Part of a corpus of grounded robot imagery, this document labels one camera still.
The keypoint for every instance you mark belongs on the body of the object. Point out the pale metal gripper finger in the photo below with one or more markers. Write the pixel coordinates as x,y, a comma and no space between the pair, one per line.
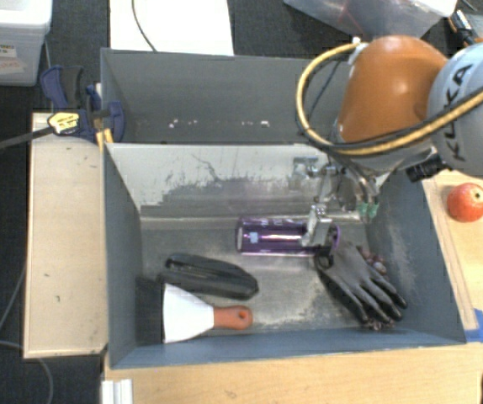
318,214
320,234

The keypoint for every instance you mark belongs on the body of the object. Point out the purple metal can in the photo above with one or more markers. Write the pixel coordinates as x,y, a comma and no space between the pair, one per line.
275,238

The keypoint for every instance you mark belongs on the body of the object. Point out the black rubber glove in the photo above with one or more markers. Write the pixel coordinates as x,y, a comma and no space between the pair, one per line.
355,276

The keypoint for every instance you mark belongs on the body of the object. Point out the black stapler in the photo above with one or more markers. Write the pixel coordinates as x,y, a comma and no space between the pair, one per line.
212,276

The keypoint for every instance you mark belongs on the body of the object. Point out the red apple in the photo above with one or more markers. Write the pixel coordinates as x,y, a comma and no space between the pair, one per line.
468,202

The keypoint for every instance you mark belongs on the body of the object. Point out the grey metal bin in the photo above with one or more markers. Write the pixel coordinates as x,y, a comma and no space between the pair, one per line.
224,99

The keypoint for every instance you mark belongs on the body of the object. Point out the pale wood board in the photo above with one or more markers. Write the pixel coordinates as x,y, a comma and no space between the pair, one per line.
65,246

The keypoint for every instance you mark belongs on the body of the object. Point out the black cylinder on white bracket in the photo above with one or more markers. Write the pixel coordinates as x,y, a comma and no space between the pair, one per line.
426,168

